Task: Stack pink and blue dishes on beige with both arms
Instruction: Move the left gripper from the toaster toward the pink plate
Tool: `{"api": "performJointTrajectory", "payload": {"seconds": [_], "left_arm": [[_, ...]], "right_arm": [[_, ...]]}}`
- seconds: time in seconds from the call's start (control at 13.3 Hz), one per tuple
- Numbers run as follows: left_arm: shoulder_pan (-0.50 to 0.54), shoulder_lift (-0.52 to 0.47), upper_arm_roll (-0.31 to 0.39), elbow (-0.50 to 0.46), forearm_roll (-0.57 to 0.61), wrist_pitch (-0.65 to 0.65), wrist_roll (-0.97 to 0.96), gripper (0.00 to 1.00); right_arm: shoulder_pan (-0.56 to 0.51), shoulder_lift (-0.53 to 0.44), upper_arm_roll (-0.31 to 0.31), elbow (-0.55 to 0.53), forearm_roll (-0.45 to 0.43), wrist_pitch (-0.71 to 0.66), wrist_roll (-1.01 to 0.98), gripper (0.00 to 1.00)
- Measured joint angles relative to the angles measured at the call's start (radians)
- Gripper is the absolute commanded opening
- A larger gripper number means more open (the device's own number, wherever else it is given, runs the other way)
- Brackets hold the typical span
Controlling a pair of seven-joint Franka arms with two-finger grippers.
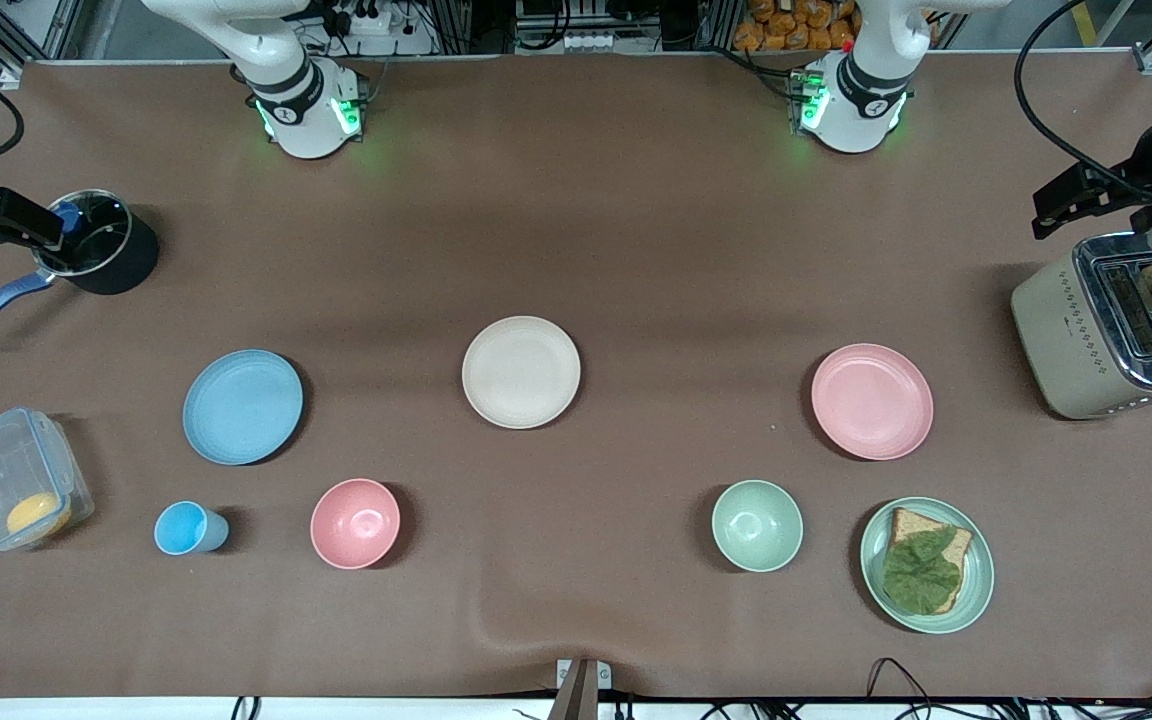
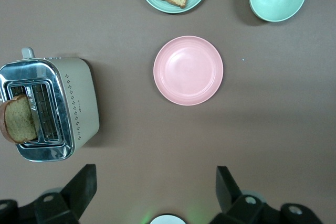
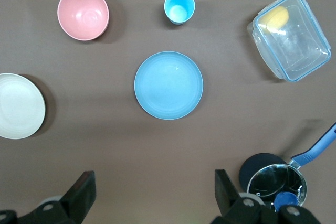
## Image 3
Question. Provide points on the yellow round sponge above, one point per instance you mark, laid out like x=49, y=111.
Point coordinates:
x=277, y=18

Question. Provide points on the pink deep bowl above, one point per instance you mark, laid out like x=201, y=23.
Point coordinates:
x=82, y=14

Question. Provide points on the beige shallow bowl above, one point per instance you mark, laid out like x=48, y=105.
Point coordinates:
x=18, y=106

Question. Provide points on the blue shallow bowl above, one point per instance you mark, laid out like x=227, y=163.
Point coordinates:
x=168, y=85

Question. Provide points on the clear plastic lidded container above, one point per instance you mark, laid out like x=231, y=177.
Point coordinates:
x=296, y=48

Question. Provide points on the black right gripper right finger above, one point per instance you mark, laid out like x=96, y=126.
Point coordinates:
x=225, y=195

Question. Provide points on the glass lid with blue knob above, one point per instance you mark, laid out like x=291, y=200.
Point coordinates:
x=275, y=182

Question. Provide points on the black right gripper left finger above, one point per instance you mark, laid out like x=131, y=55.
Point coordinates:
x=84, y=190

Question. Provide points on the blue plastic cup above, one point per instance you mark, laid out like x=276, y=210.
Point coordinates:
x=178, y=7

